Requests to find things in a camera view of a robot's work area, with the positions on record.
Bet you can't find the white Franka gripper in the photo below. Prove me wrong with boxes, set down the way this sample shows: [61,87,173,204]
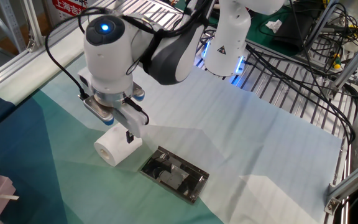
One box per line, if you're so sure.
[112,100,150,144]

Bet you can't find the white toilet paper roll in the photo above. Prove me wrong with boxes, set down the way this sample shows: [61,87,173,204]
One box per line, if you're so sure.
[93,123,143,167]

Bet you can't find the chrome toilet paper holder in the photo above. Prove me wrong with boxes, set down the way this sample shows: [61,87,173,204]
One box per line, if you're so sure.
[139,145,210,205]

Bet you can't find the green and white tablecloth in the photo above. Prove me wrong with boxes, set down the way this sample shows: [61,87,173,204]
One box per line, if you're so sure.
[0,14,344,224]

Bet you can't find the red and white sign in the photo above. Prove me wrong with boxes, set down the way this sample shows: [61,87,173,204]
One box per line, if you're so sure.
[52,0,88,17]

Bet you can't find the green cutting mat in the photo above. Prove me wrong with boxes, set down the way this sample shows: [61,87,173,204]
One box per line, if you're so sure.
[178,0,307,57]

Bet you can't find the crumpled white tissue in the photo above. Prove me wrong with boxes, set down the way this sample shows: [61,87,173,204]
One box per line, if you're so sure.
[265,19,283,34]

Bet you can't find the black bag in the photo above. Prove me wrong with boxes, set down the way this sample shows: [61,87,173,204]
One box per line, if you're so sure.
[273,12,315,52]

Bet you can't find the silver wrist camera blue caps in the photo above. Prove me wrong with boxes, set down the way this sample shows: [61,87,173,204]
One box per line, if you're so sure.
[78,82,146,126]

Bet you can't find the aluminium table edge rail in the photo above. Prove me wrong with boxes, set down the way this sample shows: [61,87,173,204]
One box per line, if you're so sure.
[0,0,117,105]

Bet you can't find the aluminium frame post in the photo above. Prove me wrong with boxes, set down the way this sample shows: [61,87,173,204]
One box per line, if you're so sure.
[331,30,358,91]
[323,152,358,215]

